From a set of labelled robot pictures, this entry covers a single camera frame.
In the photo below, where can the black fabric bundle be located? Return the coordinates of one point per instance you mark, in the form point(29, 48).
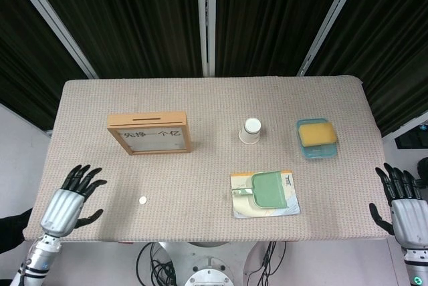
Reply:
point(11, 232)

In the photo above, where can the dark monitor screen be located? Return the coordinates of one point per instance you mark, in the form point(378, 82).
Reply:
point(413, 139)

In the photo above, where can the green plastic dustpan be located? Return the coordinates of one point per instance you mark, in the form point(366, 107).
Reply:
point(269, 190)

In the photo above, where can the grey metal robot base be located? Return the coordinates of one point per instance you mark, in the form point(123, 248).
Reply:
point(210, 266)

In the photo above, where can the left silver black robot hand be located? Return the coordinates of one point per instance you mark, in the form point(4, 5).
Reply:
point(61, 207)

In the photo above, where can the yellow sponge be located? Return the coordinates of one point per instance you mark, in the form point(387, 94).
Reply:
point(317, 133)

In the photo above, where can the small silver coin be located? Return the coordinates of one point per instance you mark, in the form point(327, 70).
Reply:
point(143, 200)

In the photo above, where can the white paper cup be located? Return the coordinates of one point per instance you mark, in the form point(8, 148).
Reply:
point(250, 132)

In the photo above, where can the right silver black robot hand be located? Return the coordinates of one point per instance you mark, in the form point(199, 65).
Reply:
point(409, 219)

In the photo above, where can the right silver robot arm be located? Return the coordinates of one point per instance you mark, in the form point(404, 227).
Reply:
point(416, 269)

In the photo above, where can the beige woven tablecloth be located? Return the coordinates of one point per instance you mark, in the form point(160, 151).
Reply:
point(200, 179)

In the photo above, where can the worn paper notebook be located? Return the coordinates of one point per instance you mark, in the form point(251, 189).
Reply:
point(292, 199)

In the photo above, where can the white metal frame post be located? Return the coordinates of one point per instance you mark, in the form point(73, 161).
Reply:
point(206, 15)
point(331, 22)
point(53, 18)

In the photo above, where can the wooden coin box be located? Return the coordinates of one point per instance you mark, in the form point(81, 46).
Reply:
point(150, 125)

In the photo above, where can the clear blue plastic container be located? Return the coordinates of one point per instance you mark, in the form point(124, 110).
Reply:
point(317, 153)

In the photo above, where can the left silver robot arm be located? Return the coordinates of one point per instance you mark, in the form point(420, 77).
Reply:
point(36, 259)

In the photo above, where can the black curtain panel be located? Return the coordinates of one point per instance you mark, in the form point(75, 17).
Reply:
point(394, 48)
point(133, 15)
point(20, 65)
point(267, 15)

